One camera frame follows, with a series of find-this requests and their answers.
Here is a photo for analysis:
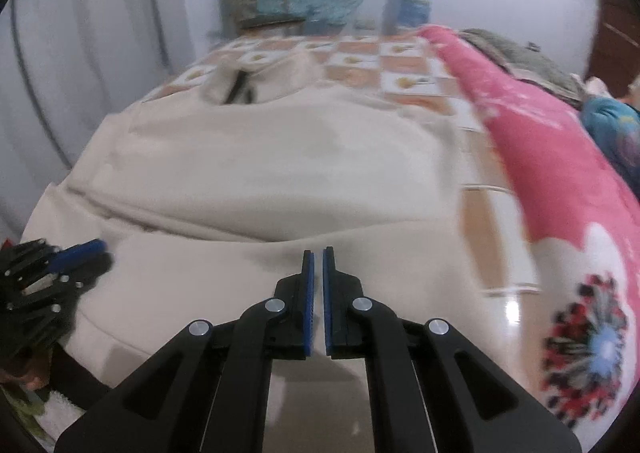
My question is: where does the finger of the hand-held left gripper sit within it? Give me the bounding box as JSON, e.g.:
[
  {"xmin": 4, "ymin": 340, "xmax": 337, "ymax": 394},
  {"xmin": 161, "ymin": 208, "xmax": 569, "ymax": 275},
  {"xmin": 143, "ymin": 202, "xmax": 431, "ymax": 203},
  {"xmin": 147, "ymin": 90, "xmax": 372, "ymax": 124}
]
[{"xmin": 49, "ymin": 239, "xmax": 114, "ymax": 284}]

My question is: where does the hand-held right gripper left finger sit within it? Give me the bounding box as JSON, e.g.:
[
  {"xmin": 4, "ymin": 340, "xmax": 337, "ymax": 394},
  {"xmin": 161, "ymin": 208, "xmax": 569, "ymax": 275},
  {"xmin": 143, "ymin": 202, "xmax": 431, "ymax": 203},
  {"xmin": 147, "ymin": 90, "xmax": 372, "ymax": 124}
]
[{"xmin": 54, "ymin": 249, "xmax": 317, "ymax": 453}]

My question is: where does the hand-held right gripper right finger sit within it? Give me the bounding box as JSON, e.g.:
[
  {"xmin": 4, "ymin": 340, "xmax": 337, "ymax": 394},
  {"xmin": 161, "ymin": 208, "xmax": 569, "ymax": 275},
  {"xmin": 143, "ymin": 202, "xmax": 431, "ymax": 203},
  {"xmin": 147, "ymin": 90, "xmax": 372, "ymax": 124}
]
[{"xmin": 322, "ymin": 246, "xmax": 583, "ymax": 453}]

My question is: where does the beige zip jacket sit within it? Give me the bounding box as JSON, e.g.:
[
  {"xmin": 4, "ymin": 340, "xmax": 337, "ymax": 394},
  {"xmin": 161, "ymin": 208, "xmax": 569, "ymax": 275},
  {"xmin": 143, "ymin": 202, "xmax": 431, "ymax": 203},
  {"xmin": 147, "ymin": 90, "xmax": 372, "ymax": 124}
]
[{"xmin": 20, "ymin": 50, "xmax": 503, "ymax": 386}]

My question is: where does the white fluffy cloth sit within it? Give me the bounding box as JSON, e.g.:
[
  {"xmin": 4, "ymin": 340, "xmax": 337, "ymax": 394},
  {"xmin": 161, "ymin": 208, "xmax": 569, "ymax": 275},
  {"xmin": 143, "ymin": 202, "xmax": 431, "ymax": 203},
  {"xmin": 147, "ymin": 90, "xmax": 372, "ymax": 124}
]
[{"xmin": 40, "ymin": 390, "xmax": 88, "ymax": 441}]

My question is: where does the white curtain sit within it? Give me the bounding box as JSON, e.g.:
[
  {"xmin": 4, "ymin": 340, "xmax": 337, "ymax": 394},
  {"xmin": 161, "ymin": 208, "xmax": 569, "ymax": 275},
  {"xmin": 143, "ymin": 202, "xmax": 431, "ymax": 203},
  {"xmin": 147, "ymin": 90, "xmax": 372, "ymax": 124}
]
[{"xmin": 0, "ymin": 0, "xmax": 197, "ymax": 236}]

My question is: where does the bed with checkered sheet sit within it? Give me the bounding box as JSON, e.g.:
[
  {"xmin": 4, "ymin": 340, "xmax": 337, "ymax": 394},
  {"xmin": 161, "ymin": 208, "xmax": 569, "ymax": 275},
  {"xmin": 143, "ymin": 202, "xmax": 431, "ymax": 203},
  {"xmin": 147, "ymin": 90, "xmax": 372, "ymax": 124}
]
[{"xmin": 145, "ymin": 36, "xmax": 556, "ymax": 453}]

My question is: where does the pink floral blanket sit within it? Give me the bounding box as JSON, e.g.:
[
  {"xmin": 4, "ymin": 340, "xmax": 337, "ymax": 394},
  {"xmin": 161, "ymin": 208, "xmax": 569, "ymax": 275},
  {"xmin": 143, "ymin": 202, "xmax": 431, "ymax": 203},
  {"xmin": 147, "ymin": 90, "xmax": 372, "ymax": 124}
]
[{"xmin": 417, "ymin": 24, "xmax": 640, "ymax": 440}]

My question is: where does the wooden chair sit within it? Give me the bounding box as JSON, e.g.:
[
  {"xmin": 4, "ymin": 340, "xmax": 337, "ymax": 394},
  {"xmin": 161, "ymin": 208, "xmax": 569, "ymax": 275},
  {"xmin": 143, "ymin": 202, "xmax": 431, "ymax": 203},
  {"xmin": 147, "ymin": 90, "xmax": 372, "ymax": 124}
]
[{"xmin": 219, "ymin": 0, "xmax": 304, "ymax": 35}]

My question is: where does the grey blanket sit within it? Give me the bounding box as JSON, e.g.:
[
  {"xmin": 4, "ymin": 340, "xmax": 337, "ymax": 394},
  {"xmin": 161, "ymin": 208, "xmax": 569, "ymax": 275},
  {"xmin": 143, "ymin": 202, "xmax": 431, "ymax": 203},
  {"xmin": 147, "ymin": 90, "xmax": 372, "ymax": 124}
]
[{"xmin": 460, "ymin": 28, "xmax": 586, "ymax": 107}]

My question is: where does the blue garment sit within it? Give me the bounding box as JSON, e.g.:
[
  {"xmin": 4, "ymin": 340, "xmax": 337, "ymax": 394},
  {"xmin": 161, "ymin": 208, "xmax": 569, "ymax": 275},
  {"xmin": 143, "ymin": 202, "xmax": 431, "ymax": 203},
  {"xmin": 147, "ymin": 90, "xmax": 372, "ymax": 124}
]
[{"xmin": 580, "ymin": 96, "xmax": 640, "ymax": 180}]

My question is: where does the brown wooden door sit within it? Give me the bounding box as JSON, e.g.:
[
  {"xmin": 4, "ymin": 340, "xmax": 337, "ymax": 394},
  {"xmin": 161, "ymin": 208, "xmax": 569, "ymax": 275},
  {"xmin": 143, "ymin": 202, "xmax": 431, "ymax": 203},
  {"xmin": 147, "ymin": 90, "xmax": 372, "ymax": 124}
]
[{"xmin": 585, "ymin": 0, "xmax": 632, "ymax": 85}]

